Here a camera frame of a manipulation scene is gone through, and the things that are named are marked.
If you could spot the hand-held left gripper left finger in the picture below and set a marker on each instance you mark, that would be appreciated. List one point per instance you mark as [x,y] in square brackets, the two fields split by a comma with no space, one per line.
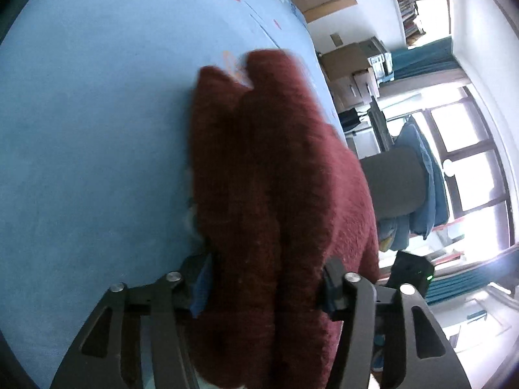
[202,287]

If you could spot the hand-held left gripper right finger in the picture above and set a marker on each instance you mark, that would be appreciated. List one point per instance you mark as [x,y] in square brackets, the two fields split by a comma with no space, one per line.
[330,295]

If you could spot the dark red knit sweater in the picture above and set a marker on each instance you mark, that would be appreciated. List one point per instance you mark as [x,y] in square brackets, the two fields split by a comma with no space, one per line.
[275,210]

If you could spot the dark framed window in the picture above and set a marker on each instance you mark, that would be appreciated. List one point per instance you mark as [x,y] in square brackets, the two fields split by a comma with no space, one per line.
[470,162]

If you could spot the blue printed bedsheet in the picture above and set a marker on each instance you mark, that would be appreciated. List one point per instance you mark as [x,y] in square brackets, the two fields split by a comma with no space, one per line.
[101,150]

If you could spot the wooden nightstand with drawers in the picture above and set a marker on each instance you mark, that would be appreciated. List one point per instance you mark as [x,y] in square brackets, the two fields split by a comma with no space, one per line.
[346,69]

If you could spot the teal curtain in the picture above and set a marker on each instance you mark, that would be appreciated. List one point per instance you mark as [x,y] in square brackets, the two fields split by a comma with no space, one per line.
[421,54]

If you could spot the row of books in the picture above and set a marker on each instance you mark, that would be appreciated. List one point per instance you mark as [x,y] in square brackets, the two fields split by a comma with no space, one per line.
[405,4]

